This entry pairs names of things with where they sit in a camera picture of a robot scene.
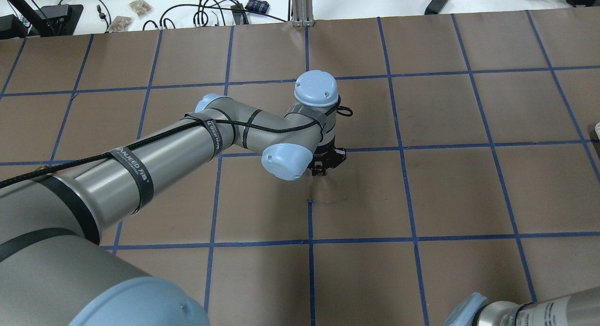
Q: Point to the aluminium frame post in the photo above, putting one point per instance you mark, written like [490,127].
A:
[302,13]

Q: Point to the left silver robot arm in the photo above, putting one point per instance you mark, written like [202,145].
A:
[53,272]

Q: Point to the blue checkered pouch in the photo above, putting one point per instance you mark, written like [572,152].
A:
[257,7]

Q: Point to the black power adapter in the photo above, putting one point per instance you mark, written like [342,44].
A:
[435,7]

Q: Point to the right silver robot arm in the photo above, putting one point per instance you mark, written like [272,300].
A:
[576,309]

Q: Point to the bag of small parts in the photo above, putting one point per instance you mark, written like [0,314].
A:
[140,7]

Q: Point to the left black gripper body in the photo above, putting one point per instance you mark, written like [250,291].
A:
[326,153]

